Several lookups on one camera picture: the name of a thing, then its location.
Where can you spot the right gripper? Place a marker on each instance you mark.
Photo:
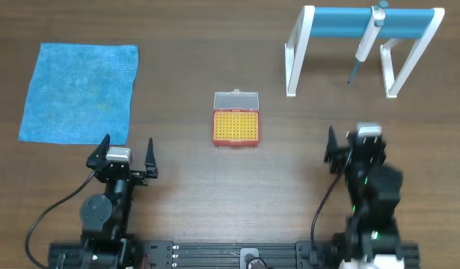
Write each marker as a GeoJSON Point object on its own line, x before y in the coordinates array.
{"type": "Point", "coordinates": [368, 151]}

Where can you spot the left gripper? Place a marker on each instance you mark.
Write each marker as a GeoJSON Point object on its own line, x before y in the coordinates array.
{"type": "Point", "coordinates": [117, 172]}

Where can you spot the white pipette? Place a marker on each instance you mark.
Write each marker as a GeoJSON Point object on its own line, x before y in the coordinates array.
{"type": "Point", "coordinates": [366, 41]}

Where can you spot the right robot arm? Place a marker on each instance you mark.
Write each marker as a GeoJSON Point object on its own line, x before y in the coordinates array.
{"type": "Point", "coordinates": [375, 201]}

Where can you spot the blue cloth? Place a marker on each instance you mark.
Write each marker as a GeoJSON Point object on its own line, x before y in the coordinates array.
{"type": "Point", "coordinates": [76, 93]}

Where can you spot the red and yellow tip box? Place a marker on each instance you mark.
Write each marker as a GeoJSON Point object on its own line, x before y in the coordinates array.
{"type": "Point", "coordinates": [236, 127]}

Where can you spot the white and blue stand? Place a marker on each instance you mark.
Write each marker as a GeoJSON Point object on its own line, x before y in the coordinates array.
{"type": "Point", "coordinates": [338, 22]}

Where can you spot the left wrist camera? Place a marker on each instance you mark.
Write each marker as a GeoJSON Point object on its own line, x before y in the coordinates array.
{"type": "Point", "coordinates": [118, 154]}

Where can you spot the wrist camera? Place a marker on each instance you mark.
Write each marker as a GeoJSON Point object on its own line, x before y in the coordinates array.
{"type": "Point", "coordinates": [118, 154]}
{"type": "Point", "coordinates": [368, 130]}

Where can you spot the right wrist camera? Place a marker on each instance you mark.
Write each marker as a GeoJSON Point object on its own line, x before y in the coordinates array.
{"type": "Point", "coordinates": [368, 130]}

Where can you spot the mounting rail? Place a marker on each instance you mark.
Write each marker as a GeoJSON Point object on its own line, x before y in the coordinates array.
{"type": "Point", "coordinates": [214, 256]}

